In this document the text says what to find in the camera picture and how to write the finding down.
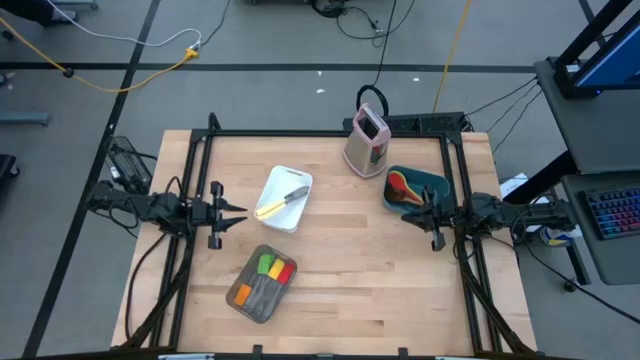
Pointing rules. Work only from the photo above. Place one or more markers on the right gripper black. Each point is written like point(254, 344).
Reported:
point(444, 218)

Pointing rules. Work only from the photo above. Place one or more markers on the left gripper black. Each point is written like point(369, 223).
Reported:
point(207, 215)

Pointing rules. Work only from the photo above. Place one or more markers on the dark wooden spoon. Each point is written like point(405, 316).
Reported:
point(393, 196)

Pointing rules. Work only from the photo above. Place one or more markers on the red silicone spoon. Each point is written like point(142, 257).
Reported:
point(399, 184)

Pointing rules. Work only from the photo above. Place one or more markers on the teal plastic bin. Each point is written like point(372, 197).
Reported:
point(440, 180)

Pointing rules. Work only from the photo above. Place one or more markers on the white plastic bin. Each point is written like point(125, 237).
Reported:
point(280, 180)

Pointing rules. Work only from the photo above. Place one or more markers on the green silicone spatula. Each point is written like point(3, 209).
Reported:
point(265, 264)

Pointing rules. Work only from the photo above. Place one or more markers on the yellow silicone spatula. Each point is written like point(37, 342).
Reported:
point(276, 269)

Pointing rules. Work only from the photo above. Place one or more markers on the red silicone spatula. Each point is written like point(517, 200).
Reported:
point(286, 274)

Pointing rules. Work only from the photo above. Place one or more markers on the orange silicone spatula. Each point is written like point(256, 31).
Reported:
point(242, 295)

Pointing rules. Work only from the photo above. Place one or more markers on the grey translucent plastic bin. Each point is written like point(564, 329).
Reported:
point(260, 300)

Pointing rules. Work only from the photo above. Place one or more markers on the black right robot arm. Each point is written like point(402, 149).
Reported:
point(510, 212)

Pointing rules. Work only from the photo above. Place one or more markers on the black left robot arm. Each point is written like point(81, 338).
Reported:
point(145, 207)

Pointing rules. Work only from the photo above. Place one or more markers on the pink metal box grater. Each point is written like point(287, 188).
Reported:
point(365, 145)

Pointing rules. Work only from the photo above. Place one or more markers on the white paper sheet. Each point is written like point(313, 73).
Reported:
point(515, 186)

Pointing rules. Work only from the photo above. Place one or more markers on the black mesh box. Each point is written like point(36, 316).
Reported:
point(125, 155)

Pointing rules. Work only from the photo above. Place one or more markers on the white plastic bottle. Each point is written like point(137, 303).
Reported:
point(557, 236)

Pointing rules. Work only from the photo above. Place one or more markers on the black desk leg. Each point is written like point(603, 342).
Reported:
point(562, 167)

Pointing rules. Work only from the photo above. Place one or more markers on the black desk foot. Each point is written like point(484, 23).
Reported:
point(579, 265)

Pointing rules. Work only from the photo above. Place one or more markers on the grey desk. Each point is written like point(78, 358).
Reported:
point(575, 130)

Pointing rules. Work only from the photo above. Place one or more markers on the backlit keyboard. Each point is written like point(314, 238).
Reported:
point(615, 212)

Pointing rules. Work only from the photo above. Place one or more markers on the black caster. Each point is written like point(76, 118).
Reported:
point(7, 167)

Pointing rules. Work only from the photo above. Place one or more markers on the grey cart base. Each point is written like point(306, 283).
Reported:
point(87, 4)
point(22, 119)

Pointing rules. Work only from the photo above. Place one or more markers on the black round base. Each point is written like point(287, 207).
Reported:
point(327, 6)

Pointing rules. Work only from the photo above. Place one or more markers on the computer monitor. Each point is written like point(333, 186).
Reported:
point(615, 65)

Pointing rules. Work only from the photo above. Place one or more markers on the black monitor stand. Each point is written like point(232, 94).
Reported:
point(590, 34)

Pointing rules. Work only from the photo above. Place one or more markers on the person's leg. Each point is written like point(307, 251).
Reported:
point(40, 10)

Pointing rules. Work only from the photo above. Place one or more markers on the black aluminium table frame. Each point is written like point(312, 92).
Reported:
point(325, 133)

